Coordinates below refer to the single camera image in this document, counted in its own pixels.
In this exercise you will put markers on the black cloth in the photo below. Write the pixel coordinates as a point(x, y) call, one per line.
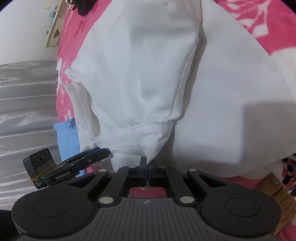
point(83, 8)

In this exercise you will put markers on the pink floral blanket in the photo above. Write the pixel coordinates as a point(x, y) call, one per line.
point(254, 18)

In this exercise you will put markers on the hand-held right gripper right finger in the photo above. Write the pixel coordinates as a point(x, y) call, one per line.
point(152, 168)

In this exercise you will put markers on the white sweatshirt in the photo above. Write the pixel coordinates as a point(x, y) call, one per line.
point(150, 69)

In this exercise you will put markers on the cream nightstand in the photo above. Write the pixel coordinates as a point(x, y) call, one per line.
point(55, 23)

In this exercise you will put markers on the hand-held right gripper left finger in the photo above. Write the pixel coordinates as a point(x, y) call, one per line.
point(143, 166)

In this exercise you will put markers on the grey satin curtain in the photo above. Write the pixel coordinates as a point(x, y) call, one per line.
point(23, 104)

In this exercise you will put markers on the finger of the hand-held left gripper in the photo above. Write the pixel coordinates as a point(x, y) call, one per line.
point(91, 151)
point(97, 156)

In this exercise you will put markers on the light blue cloth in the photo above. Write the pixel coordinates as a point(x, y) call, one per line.
point(67, 136)

